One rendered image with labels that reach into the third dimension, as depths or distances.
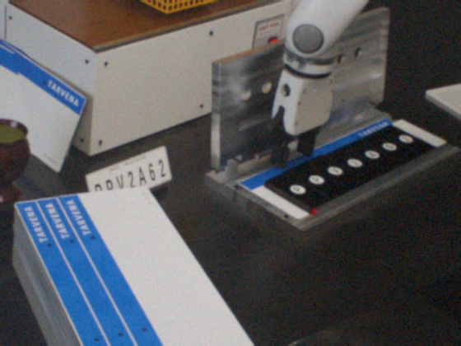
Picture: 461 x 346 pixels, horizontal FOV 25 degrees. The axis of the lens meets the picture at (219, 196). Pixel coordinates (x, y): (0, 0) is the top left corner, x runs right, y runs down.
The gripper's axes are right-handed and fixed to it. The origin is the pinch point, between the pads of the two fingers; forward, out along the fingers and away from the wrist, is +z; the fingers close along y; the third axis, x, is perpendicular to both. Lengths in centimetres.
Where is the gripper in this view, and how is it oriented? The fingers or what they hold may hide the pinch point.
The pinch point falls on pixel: (292, 151)
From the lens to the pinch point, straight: 172.2
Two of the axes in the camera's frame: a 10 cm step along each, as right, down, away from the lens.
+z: -1.2, 8.4, 5.2
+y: 6.9, -3.1, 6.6
